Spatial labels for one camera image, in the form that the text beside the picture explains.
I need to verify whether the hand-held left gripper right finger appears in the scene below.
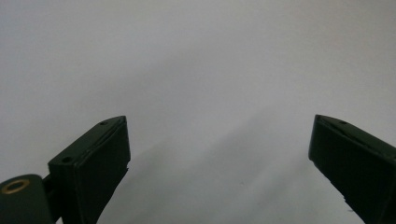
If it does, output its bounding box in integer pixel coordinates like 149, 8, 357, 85
307, 114, 396, 224

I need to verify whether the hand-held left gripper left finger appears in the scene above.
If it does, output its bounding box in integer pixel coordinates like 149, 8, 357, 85
48, 115, 132, 224

